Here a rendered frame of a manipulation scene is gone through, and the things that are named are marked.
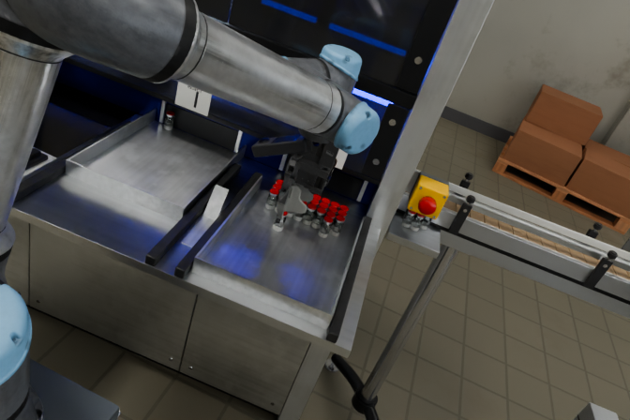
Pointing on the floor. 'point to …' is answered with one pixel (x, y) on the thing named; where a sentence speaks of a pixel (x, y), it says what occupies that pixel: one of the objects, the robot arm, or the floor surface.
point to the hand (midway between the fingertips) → (280, 208)
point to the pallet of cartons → (569, 157)
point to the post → (420, 125)
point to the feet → (353, 386)
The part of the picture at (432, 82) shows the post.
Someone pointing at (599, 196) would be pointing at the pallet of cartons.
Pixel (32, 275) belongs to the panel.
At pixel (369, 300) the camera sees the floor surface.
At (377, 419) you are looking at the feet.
